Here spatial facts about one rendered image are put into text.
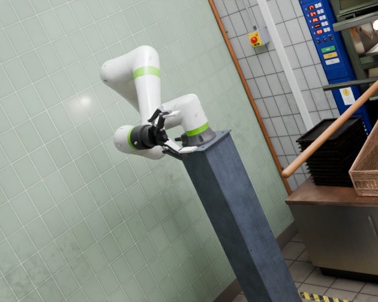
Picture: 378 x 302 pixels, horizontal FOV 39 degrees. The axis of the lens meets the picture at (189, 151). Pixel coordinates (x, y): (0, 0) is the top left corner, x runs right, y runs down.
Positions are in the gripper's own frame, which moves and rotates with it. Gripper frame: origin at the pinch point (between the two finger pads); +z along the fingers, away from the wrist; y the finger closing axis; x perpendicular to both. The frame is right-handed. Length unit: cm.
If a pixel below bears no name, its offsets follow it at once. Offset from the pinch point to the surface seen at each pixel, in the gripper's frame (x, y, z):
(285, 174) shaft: -21.5, 29.4, 14.9
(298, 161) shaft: -30.0, 29.1, 15.1
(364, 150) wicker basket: -123, 73, -22
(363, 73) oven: -154, 40, -28
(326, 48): -151, 20, -43
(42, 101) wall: -16, -21, -118
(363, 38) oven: -165, 23, -27
